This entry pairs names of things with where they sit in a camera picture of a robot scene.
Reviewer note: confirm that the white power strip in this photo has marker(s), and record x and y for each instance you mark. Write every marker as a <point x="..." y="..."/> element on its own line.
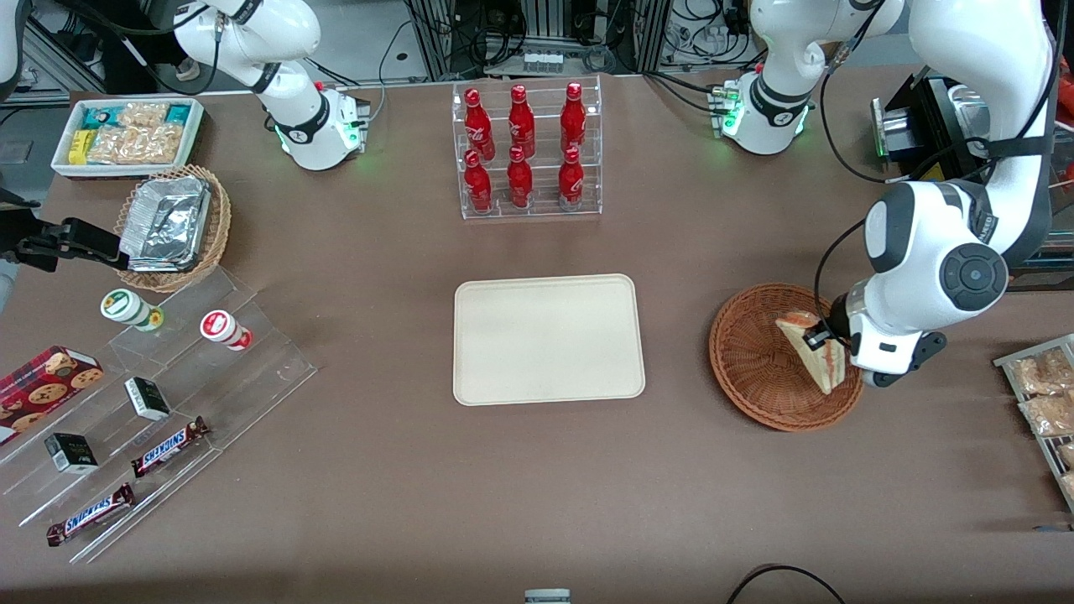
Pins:
<point x="542" y="61"/>

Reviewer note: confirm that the light wicker basket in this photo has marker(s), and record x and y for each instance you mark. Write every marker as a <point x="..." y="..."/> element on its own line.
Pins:
<point x="218" y="226"/>

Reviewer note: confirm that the brown wicker basket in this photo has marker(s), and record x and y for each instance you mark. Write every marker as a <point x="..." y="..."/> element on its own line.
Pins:
<point x="751" y="365"/>

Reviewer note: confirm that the aluminium foil container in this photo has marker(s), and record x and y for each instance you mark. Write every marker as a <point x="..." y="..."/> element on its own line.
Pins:
<point x="168" y="222"/>

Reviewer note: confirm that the small clear rice cracker bag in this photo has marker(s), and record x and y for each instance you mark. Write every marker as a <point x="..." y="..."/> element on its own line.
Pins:
<point x="143" y="115"/>

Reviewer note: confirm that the green lid yoghurt cup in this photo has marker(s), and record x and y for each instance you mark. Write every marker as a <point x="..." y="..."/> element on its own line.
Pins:
<point x="126" y="306"/>

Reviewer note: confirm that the small black box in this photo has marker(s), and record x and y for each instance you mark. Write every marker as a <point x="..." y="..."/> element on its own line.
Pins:
<point x="71" y="453"/>
<point x="147" y="398"/>

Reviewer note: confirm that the red lid yoghurt cup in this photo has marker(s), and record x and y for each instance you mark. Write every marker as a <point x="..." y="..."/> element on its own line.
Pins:
<point x="222" y="327"/>

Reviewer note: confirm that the small grey device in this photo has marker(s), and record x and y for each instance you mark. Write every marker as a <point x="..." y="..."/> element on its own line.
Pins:
<point x="547" y="596"/>

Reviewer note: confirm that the clear acrylic stepped display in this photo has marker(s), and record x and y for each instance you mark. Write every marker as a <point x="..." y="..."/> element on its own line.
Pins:
<point x="252" y="377"/>

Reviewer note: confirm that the yellow snack packet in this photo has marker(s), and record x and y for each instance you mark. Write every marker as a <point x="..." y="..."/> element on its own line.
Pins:
<point x="80" y="147"/>

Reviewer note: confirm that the brown Snickers bar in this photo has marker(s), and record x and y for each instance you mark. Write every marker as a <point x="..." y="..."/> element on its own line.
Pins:
<point x="168" y="447"/>
<point x="91" y="515"/>

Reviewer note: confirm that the clear bag of crackers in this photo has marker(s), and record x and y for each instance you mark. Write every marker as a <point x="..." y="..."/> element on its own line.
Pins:
<point x="1049" y="415"/>
<point x="1040" y="373"/>
<point x="1067" y="455"/>
<point x="1069" y="486"/>

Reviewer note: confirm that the black hot food case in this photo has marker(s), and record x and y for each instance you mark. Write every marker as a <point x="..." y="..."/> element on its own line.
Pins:
<point x="927" y="126"/>

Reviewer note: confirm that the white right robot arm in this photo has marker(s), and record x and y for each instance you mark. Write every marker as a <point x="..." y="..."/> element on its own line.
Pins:
<point x="294" y="33"/>

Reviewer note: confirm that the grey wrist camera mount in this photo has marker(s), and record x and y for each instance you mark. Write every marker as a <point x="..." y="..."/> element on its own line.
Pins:
<point x="923" y="348"/>

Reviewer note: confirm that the clear acrylic bottle rack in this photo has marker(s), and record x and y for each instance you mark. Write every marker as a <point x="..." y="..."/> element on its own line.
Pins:
<point x="541" y="138"/>

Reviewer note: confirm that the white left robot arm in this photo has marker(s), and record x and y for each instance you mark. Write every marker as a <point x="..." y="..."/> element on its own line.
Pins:
<point x="990" y="84"/>

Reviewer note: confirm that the steel food pan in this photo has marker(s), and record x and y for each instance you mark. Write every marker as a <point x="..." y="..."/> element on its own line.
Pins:
<point x="967" y="109"/>

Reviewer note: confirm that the red cookie box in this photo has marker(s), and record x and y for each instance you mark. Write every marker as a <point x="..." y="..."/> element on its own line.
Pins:
<point x="42" y="386"/>

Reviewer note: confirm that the white rectangular snack bin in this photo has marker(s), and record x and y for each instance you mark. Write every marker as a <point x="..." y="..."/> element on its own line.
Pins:
<point x="63" y="164"/>

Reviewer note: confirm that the beige plastic tray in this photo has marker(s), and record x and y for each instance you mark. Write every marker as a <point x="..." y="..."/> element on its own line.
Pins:
<point x="545" y="340"/>

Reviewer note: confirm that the teal snack packet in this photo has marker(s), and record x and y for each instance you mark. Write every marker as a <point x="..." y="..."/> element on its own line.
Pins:
<point x="178" y="113"/>
<point x="96" y="117"/>

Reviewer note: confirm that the large clear rice cracker bag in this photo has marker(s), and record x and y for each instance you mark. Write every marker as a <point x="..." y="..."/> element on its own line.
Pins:
<point x="134" y="144"/>

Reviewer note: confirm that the red soda bottle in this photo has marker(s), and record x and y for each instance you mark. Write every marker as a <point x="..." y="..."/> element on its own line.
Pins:
<point x="571" y="180"/>
<point x="479" y="130"/>
<point x="573" y="122"/>
<point x="521" y="126"/>
<point x="477" y="186"/>
<point x="519" y="183"/>

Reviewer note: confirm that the triangular sandwich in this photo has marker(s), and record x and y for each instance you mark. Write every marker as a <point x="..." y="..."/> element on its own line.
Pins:
<point x="818" y="369"/>

